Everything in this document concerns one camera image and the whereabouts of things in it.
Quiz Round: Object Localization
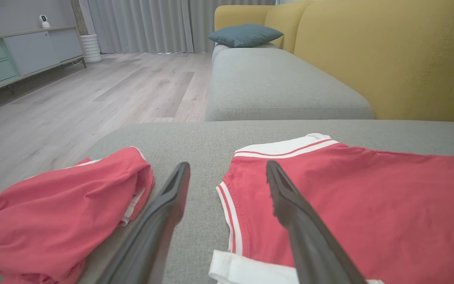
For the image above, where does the grey sofa seat cushion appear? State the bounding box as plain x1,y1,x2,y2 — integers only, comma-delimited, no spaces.
205,42,376,122

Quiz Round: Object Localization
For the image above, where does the blue-green throw pillow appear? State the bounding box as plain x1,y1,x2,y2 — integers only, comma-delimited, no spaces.
207,23,284,49

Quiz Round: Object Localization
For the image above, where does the small yellow sofa back cushion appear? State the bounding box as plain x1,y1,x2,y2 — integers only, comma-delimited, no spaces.
264,1,315,54

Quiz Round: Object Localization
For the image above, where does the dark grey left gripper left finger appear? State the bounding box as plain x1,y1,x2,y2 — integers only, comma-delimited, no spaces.
95,162,192,284

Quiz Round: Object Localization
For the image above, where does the grey low tv cabinet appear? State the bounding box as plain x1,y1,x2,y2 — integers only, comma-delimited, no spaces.
0,25,87,99

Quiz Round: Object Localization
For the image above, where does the large yellow sofa back cushion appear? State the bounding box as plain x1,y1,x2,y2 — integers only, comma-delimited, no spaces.
293,0,454,123

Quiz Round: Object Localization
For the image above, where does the white ribbed plant pot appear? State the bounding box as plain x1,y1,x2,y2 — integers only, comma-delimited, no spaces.
80,34,103,64

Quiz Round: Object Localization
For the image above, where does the yellow sofa armrest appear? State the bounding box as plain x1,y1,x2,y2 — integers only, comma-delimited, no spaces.
214,4,285,49

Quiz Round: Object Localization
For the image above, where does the red garment with white trim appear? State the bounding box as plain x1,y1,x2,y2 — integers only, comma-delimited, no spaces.
208,133,454,284
0,146,156,284

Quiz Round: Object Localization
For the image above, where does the grey pleated curtain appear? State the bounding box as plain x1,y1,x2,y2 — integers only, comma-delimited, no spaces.
87,0,277,54

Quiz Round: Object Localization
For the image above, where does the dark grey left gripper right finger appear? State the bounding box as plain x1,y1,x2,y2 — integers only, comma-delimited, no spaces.
266,160,368,284

